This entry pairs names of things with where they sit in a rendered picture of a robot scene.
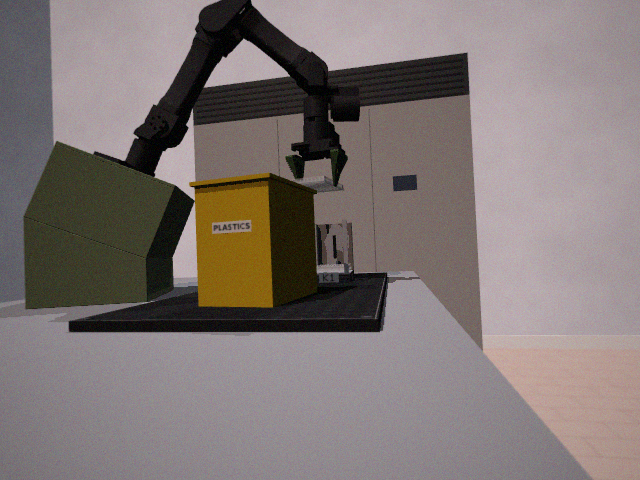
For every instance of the white well plate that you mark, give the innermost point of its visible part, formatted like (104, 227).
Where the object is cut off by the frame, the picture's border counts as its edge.
(322, 184)
(332, 268)

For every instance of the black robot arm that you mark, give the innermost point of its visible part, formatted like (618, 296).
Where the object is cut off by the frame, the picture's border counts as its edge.
(165, 124)

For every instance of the yellow plastics bin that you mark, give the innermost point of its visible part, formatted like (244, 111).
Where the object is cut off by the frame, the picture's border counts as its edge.
(255, 238)

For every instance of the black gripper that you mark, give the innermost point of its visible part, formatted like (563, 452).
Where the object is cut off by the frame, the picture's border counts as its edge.
(316, 143)

